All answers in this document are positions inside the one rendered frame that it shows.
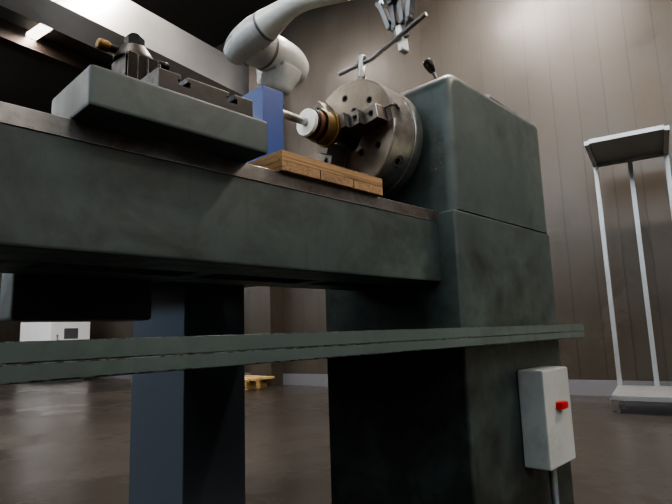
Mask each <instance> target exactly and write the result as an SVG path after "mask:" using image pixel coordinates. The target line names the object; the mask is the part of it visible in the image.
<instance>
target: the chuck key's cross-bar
mask: <svg viewBox="0 0 672 504"><path fill-rule="evenodd" d="M425 17H427V13H426V12H424V13H422V14H421V15H420V16H419V17H418V18H417V19H415V20H414V21H413V22H412V23H411V24H409V25H408V26H407V27H406V28H405V29H404V30H402V31H401V32H400V33H399V34H398V35H396V36H395V37H394V38H393V39H392V40H390V41H389V42H388V43H387V44H386V45H385V46H383V47H382V48H381V49H380V50H379V51H377V52H376V53H375V54H374V55H373V56H371V57H369V58H367V59H365V60H363V64H367V63H369V62H371V61H373V60H375V59H376V58H377V57H379V56H380V55H381V54H382V53H383V52H385V51H386V50H387V49H388V48H389V47H391V46H392V45H393V44H394V43H395V42H397V41H398V40H399V39H400V38H401V37H403V36H404V35H405V34H406V33H407V32H409V31H410V30H411V29H412V28H413V27H415V26H416V25H417V24H418V23H419V22H421V21H422V20H423V19H424V18H425ZM356 68H358V63H357V64H355V65H352V66H350V67H348V68H346V69H344V70H342V71H340V72H338V75H339V76H341V75H344V74H346V73H348V72H350V71H352V70H354V69H356Z"/></svg>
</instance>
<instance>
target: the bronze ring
mask: <svg viewBox="0 0 672 504"><path fill-rule="evenodd" d="M312 110H315V111H316V113H317V115H318V125H317V128H316V130H315V131H314V133H313V134H312V135H310V136H307V137H306V136H303V137H305V138H306V139H309V140H310V141H311V142H313V143H316V144H317V145H318V146H320V147H328V146H330V145H331V144H334V143H336V142H338V141H339V139H340V138H341V136H342V133H341V132H339V130H340V120H339V117H338V116H337V114H336V113H334V112H332V111H324V110H317V109H312Z"/></svg>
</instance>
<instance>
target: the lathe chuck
mask: <svg viewBox="0 0 672 504"><path fill-rule="evenodd" d="M326 103H327V104H328V105H329V106H330V107H331V108H332V109H333V110H334V111H335V113H336V114H337V115H340V114H341V113H346V114H350V113H351V112H353V111H355V110H356V109H358V110H361V111H363V110H365V109H366V108H368V107H370V106H371V105H373V104H374V103H376V104H379V105H381V106H383V107H385V108H386V107H388V106H389V105H391V106H394V105H395V106H396V108H397V111H398V115H399V120H400V121H397V118H392V119H391V120H389V121H387V122H385V123H384V124H382V125H380V126H379V127H377V128H375V129H373V130H372V131H370V132H368V133H367V134H365V135H363V136H362V137H361V140H360V138H355V137H352V136H349V135H347V137H346V138H344V139H339V141H338V142H336V143H334V144H337V145H340V146H342V147H346V148H349V149H350V151H353V152H352V153H350V154H349V159H348V163H347V169H350V170H353V171H357V172H360V173H364V174H367V175H370V176H374V177H377V178H381V179H382V188H383V194H385V193H386V192H387V191H389V190H390V189H391V188H392V187H393V186H394V185H395V184H396V183H397V182H398V181H399V179H400V178H401V177H402V175H403V174H404V172H405V170H406V169H407V167H408V164H409V162H410V160H411V157H412V154H413V150H414V145H415V136H416V129H415V121H414V116H413V113H412V111H411V108H410V106H409V105H408V103H407V102H406V100H405V99H404V98H403V97H402V96H401V95H399V94H398V93H396V92H394V91H392V90H390V89H388V88H386V87H384V86H382V85H380V84H378V83H376V82H374V81H372V80H368V79H356V80H352V81H349V82H347V83H345V84H343V85H342V86H340V87H339V88H338V89H336V90H335V91H334V92H333V93H332V94H331V95H330V96H329V97H328V98H327V100H326ZM359 140H360V143H359ZM358 143H359V145H358ZM318 147H319V146H318V145H317V144H316V143H313V142H311V141H310V142H309V158H312V159H316V160H319V161H321V159H322V155H323V154H321V153H318V152H317V151H318ZM398 155H400V156H402V162H401V164H400V165H399V166H398V167H393V161H394V159H395V158H396V157H397V156H398Z"/></svg>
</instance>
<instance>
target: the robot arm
mask: <svg viewBox="0 0 672 504"><path fill-rule="evenodd" d="M346 1H350V0H278V1H276V2H274V3H272V4H270V5H268V6H266V7H264V8H262V9H260V10H258V11H256V12H255V13H253V14H252V15H250V16H249V17H247V18H245V19H244V20H243V21H242V22H241V23H239V24H238V25H237V26H236V27H235V28H234V29H233V30H232V32H231V33H230V34H229V36H228V38H227V39H226V41H225V46H224V54H225V56H226V58H227V59H228V61H230V62H231V63H233V64H235V65H244V64H247V65H249V66H252V67H255V68H256V74H257V84H258V86H259V87H260V86H262V85H265V86H267V87H270V88H272V89H275V90H277V91H280V92H282V93H283V104H284V101H285V97H286V96H288V95H289V94H290V93H291V92H292V90H293V89H294V87H295V86H298V85H300V84H301V83H303V82H304V81H305V79H306V78H307V76H308V72H309V63H308V60H307V58H306V57H305V55H304V54H303V52H302V51H301V50H300V49H299V48H298V47H297V46H296V45H294V44H293V43H292V42H290V41H289V40H287V39H285V38H284V37H282V36H281V35H280V34H281V32H282V31H283V30H284V29H285V28H286V27H287V25H288V24H289V23H290V22H291V21H292V20H293V19H294V18H295V17H297V16H298V15H300V14H301V13H303V12H306V11H308V10H311V9H315V8H319V7H323V6H328V5H332V4H337V3H341V2H346ZM385 1H387V3H388V6H389V10H390V15H389V13H388V10H387V9H386V5H385ZM375 6H376V7H377V8H378V9H379V12H380V14H381V17H382V19H383V22H384V24H385V27H386V29H387V30H389V31H390V32H392V33H393V32H394V37H395V36H396V35H398V34H399V33H400V32H401V31H402V30H404V29H405V28H406V27H407V26H408V25H409V23H410V22H413V21H414V16H415V0H379V2H375ZM400 24H401V25H400ZM408 37H409V32H407V33H406V34H405V35H404V36H403V37H401V38H400V39H399V40H398V41H397V44H398V51H399V52H401V53H402V54H404V55H406V54H407V53H409V46H408V39H407V38H408Z"/></svg>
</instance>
